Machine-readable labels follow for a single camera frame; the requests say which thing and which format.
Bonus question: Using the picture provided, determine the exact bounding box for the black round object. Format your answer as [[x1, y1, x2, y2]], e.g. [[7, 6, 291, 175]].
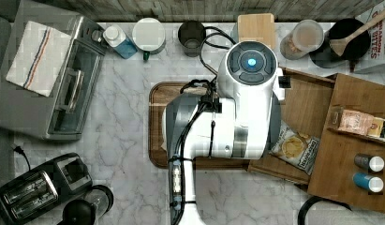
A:
[[297, 196, 351, 225]]

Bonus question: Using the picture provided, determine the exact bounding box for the wooden drawer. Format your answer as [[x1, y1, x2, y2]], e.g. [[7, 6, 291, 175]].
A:
[[247, 67, 335, 185]]

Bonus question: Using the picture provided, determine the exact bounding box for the wooden shelf cabinet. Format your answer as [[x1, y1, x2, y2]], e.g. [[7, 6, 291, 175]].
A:
[[308, 74, 385, 214]]

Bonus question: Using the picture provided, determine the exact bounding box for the yellow tea box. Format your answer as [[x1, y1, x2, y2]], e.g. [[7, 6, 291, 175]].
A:
[[367, 117, 385, 142]]

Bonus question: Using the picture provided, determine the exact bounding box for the striped white dish towel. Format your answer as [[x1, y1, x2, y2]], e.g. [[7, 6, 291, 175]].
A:
[[6, 21, 71, 97]]

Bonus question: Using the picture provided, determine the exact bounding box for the cereal box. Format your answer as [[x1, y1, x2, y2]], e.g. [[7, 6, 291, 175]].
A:
[[354, 0, 385, 74]]

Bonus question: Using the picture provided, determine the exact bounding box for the blue liquid bottle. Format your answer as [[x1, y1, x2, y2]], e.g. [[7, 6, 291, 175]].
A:
[[103, 24, 137, 59]]

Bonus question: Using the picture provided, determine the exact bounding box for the wooden spoon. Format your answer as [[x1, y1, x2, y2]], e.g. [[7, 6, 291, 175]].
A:
[[330, 8, 385, 56]]

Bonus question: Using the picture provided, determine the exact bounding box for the wooden cutting board tray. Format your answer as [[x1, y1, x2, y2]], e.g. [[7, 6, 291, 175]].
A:
[[148, 82, 249, 170]]

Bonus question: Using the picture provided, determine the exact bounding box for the black power plug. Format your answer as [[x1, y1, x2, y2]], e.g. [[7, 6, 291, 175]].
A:
[[12, 145, 31, 170]]

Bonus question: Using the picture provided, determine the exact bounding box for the clear lidded container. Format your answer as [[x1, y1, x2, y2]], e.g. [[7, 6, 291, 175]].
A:
[[280, 20, 324, 60]]

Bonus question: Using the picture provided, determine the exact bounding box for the pink snack packet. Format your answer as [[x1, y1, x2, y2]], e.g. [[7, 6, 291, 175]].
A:
[[329, 107, 374, 135]]

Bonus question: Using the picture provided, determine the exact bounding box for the blue spice shaker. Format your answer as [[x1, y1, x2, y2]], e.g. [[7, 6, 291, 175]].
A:
[[352, 172, 384, 193]]

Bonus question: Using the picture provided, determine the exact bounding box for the chips snack bag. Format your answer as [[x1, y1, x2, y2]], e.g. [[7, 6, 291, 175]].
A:
[[270, 121, 320, 175]]

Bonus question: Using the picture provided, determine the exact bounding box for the grey spice shaker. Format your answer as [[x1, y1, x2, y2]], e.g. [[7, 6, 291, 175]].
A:
[[354, 154, 385, 173]]

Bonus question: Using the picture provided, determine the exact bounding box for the black utensil pot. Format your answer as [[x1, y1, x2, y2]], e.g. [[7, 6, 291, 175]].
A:
[[309, 18, 372, 69]]

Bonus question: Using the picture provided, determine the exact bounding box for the white lidded jar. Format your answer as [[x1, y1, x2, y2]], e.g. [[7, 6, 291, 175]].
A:
[[132, 18, 166, 61]]

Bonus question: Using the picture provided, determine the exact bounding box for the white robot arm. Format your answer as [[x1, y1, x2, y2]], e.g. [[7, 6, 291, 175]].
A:
[[162, 40, 285, 225]]

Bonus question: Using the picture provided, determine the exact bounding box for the dark metal cup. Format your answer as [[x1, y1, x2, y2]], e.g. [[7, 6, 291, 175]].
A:
[[178, 21, 206, 57]]

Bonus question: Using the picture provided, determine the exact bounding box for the black two-slot toaster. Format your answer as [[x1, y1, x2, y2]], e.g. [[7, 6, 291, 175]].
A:
[[0, 153, 93, 225]]

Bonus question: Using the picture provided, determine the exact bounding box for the teal canister wooden lid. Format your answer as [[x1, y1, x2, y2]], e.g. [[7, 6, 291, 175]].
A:
[[230, 13, 276, 50]]

